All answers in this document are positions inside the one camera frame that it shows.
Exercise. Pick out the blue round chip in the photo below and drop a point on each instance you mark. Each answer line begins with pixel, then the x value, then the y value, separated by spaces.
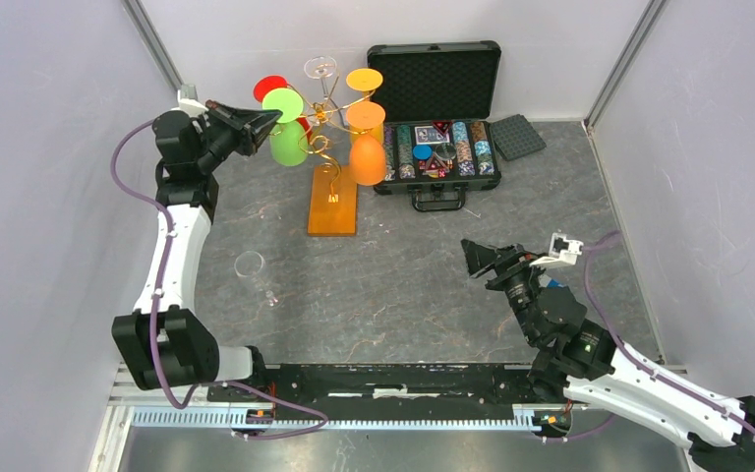
pixel 422 152

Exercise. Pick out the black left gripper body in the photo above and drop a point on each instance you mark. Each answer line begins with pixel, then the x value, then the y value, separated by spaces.
pixel 223 138

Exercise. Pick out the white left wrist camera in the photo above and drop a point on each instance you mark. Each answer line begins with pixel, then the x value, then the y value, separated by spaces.
pixel 187 100

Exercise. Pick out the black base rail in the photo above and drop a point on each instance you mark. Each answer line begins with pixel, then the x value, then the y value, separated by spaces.
pixel 403 393

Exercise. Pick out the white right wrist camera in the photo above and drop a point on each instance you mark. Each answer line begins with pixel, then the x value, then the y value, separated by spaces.
pixel 563 252

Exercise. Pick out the yellow wine glass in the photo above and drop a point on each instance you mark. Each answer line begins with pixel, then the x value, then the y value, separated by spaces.
pixel 364 81

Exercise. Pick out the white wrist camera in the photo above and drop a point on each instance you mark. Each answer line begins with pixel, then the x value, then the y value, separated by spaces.
pixel 563 252
pixel 187 100

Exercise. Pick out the black poker chip case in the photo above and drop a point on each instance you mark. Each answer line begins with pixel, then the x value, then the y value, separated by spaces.
pixel 448 85

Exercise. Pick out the blue playing card deck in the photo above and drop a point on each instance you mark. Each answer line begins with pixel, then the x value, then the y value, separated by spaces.
pixel 430 135

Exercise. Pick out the red wine glass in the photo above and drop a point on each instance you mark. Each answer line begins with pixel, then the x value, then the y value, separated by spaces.
pixel 268 86

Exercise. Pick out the blue green block stack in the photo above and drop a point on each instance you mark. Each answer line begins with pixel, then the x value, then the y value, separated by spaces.
pixel 548 282

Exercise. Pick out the clear wine glass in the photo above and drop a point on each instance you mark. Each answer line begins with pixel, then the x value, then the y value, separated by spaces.
pixel 324 70
pixel 251 269

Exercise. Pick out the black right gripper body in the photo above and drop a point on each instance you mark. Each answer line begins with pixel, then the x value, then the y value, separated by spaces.
pixel 517 280

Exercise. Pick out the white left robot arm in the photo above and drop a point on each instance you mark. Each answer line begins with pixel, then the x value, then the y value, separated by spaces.
pixel 162 342

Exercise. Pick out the gold wire rack wooden base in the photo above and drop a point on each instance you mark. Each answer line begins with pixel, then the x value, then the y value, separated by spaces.
pixel 334 194

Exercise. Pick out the black foam pad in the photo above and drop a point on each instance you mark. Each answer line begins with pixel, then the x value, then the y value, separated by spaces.
pixel 515 137

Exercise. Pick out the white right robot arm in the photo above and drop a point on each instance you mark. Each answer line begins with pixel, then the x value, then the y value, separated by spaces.
pixel 587 362

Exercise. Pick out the green wine glass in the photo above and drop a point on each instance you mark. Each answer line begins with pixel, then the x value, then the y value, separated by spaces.
pixel 288 137

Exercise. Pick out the clear round dealer button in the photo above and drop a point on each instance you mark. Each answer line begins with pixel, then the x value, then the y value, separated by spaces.
pixel 445 151

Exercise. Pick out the orange wine glass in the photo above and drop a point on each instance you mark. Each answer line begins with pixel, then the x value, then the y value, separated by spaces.
pixel 367 159

